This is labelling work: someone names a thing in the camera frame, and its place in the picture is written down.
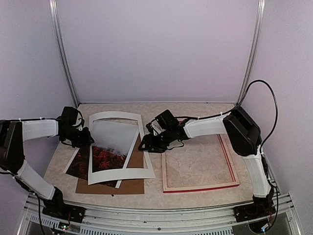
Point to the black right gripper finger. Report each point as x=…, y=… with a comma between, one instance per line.
x=145, y=144
x=150, y=150

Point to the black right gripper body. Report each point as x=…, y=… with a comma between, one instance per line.
x=160, y=144

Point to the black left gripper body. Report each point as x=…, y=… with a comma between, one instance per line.
x=78, y=139

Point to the red forest photo print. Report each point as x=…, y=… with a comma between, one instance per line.
x=112, y=148

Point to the white photo mat board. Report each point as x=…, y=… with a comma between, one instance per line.
x=125, y=173

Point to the light wood picture frame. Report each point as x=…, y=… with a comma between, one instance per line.
x=203, y=164

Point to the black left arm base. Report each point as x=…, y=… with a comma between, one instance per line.
x=56, y=207

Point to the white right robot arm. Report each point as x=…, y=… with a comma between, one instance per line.
x=243, y=132

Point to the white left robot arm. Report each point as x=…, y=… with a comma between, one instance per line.
x=13, y=134

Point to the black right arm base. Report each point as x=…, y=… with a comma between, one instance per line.
x=260, y=207

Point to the brown cardboard backing board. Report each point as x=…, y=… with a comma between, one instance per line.
x=110, y=187

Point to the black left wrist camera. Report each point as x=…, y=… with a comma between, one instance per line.
x=73, y=117

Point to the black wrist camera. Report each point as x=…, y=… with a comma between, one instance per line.
x=166, y=121
x=73, y=117

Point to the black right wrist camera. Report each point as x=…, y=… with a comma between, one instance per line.
x=166, y=121

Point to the left aluminium corner post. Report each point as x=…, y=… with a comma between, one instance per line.
x=62, y=52

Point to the aluminium corner post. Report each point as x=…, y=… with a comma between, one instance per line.
x=62, y=52
x=253, y=48

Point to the aluminium front rail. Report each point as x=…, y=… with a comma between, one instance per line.
x=103, y=220

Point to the right aluminium corner post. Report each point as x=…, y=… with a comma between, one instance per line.
x=253, y=48

